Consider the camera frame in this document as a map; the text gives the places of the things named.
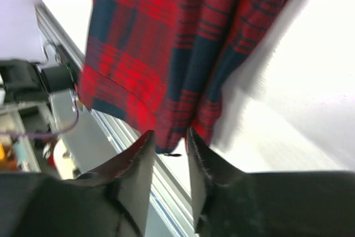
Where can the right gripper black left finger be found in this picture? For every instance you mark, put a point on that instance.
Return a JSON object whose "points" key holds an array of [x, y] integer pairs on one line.
{"points": [[109, 200]]}

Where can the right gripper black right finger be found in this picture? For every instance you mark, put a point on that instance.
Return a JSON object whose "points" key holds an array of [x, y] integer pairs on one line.
{"points": [[229, 202]]}

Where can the red black plaid skirt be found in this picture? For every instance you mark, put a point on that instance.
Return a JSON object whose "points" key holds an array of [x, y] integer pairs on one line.
{"points": [[160, 64]]}

